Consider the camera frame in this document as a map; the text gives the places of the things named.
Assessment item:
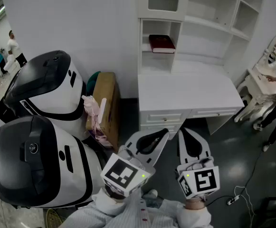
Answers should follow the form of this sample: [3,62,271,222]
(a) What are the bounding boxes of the dark green round cushion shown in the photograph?
[86,71,102,96]

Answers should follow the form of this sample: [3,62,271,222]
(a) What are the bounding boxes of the person's striped white shirt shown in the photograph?
[58,189,213,228]

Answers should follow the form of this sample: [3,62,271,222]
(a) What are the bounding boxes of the black cable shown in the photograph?
[205,151,263,204]

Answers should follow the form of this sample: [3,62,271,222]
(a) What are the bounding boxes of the person's right forearm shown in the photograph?
[177,197,212,228]

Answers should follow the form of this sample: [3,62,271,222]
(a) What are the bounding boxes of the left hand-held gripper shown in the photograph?
[100,128,171,198]

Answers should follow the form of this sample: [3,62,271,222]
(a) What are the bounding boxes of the white frosted glass cabinet door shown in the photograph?
[137,0,190,21]

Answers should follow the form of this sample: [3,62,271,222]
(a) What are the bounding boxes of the large brown cardboard box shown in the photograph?
[85,72,121,152]

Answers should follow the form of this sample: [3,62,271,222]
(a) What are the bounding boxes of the yellow wire basket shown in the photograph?
[45,208,65,228]

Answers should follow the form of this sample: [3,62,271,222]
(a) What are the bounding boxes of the person's left forearm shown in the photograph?
[91,186,129,215]

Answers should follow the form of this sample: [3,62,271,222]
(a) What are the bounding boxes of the white shelf compartment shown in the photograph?
[140,19,182,56]

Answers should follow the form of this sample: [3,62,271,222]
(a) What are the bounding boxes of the pink cloth bundle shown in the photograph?
[81,95,112,147]

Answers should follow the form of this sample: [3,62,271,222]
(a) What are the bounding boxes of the white power strip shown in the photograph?
[227,195,240,206]

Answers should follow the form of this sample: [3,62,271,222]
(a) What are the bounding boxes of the white desk with shelf hutch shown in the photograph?
[137,0,266,140]

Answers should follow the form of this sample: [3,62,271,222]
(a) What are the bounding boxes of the white cable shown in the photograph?
[234,186,256,228]

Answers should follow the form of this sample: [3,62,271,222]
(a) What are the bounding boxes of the person's grey shoe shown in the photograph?
[142,189,159,199]

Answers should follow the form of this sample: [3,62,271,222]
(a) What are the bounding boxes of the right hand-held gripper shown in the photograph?
[174,127,220,199]

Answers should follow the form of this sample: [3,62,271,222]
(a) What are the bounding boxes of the pale pink flat stick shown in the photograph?
[98,98,107,124]

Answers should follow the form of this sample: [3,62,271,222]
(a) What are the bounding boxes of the white carved dressing table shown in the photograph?
[234,33,276,123]

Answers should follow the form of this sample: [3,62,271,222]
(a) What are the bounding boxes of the dark red hardcover book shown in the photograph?
[148,34,176,54]

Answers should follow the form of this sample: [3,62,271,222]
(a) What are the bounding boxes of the white and black robot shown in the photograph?
[0,114,109,209]
[0,50,91,141]

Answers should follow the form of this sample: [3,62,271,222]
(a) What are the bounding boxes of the dark brown wrist watch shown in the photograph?
[104,186,126,200]

